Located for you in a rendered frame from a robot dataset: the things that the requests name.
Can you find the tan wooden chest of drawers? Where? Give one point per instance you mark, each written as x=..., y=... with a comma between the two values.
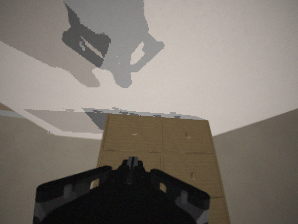
x=220, y=198

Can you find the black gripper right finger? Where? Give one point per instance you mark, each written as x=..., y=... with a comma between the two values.
x=191, y=199

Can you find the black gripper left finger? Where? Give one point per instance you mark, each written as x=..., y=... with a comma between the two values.
x=53, y=194

